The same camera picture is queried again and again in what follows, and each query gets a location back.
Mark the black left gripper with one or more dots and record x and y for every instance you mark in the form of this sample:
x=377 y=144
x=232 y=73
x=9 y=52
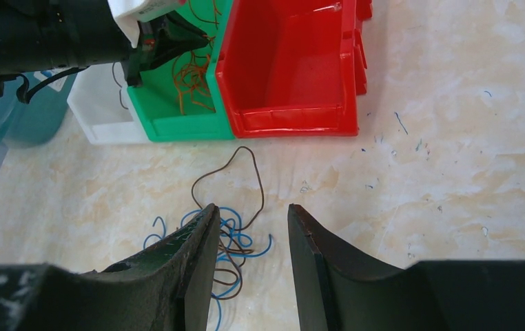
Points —
x=74 y=35

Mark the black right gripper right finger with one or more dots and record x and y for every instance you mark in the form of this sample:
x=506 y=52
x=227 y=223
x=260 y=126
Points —
x=340 y=287

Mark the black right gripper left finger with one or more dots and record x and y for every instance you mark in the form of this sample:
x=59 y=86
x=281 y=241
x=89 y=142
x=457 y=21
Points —
x=166 y=286

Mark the green plastic bin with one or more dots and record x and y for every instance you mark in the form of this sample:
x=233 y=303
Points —
x=175 y=101

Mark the white plastic bin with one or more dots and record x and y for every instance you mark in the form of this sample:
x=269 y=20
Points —
x=100 y=102

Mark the red plastic bin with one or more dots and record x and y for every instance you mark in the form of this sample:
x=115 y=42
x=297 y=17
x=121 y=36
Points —
x=293 y=68

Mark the teal translucent plastic tray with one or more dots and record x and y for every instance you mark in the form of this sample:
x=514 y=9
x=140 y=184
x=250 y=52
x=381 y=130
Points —
x=29 y=125

